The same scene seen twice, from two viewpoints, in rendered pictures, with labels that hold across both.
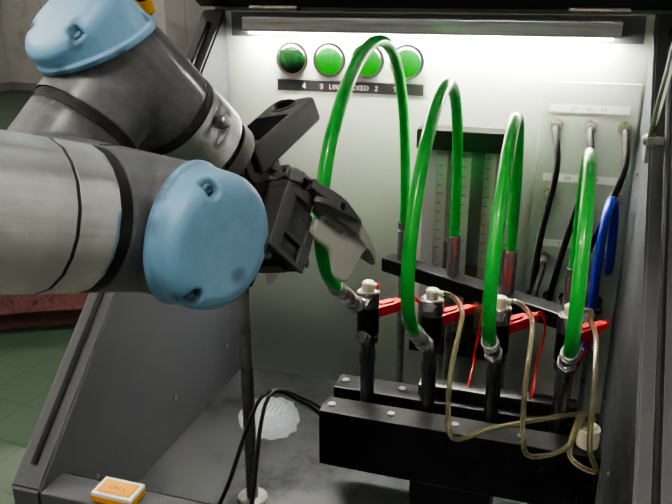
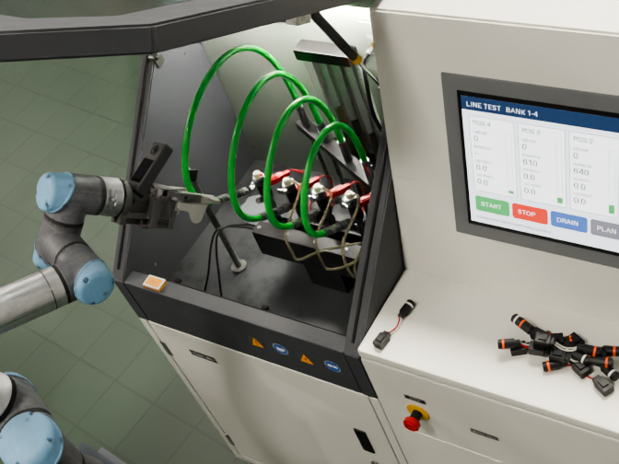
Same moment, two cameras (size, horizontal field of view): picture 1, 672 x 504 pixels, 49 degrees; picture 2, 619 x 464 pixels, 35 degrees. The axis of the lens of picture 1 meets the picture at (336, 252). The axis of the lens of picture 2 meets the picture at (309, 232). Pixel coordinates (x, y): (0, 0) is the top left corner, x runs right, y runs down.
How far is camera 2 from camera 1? 1.53 m
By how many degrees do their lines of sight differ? 36
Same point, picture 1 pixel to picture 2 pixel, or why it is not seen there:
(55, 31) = (42, 203)
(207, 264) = (93, 296)
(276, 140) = (147, 179)
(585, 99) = not seen: hidden behind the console
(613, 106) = not seen: hidden behind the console
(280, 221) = (154, 216)
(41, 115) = (47, 227)
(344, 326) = (303, 142)
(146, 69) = (75, 203)
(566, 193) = not seen: hidden behind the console
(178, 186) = (78, 281)
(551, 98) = (365, 31)
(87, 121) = (62, 227)
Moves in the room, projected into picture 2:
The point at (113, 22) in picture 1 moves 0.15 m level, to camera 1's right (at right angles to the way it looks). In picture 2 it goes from (58, 199) to (130, 195)
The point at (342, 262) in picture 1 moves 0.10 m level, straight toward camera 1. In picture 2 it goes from (195, 214) to (181, 253)
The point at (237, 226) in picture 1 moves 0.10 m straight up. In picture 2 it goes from (99, 284) to (74, 249)
